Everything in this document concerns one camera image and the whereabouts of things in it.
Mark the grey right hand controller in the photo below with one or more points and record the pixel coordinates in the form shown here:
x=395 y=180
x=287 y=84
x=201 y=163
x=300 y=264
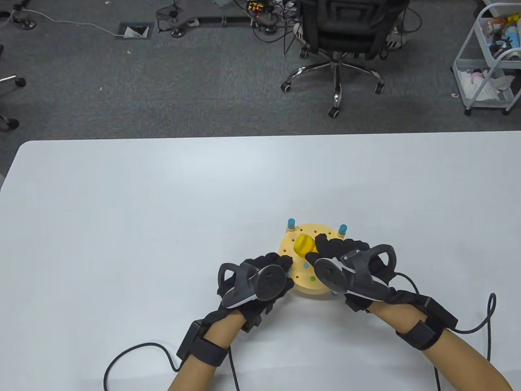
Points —
x=329 y=275

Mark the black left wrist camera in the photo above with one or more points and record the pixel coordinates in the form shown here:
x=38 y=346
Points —
x=252 y=319

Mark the colourful toy figure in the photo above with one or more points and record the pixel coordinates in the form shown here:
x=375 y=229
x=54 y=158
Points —
x=493 y=26

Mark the grey floor socket box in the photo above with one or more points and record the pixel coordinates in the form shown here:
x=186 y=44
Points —
x=134 y=31

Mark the yellow round tap bench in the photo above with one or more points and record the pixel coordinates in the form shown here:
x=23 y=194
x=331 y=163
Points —
x=303 y=285

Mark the person's left forearm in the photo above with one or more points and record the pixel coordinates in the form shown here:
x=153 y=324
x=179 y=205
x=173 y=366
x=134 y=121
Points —
x=220 y=330

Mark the black office chair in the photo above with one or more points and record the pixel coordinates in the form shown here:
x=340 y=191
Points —
x=346 y=24

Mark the yellow toy hammer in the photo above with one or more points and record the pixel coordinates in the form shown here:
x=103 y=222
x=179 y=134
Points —
x=304 y=243

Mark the electronics board with lights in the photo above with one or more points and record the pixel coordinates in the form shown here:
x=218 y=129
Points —
x=256 y=6

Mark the grey left hand controller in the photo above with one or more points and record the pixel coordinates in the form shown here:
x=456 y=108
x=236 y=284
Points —
x=268 y=283

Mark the grey hand controller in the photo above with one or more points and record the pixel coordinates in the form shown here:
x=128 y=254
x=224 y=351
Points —
x=268 y=283
x=329 y=275

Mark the black desk base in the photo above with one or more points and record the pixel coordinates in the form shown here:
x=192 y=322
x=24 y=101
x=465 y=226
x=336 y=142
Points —
x=220 y=19

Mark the white utility cart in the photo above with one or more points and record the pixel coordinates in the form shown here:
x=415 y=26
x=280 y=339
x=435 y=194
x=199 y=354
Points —
x=479 y=36

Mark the blue bottle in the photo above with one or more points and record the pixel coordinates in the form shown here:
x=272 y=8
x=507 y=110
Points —
x=515 y=38

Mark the chrome chair base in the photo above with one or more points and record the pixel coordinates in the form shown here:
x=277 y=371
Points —
x=18 y=81

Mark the person's right forearm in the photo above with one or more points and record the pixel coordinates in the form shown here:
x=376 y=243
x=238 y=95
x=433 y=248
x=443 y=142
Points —
x=460 y=358

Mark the person's left hand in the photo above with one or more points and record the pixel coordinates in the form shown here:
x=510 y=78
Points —
x=272 y=259

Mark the grey metal box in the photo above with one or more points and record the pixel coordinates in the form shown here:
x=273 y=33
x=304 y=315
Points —
x=222 y=3

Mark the person's right hand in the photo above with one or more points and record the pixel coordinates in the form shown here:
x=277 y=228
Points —
x=338 y=246

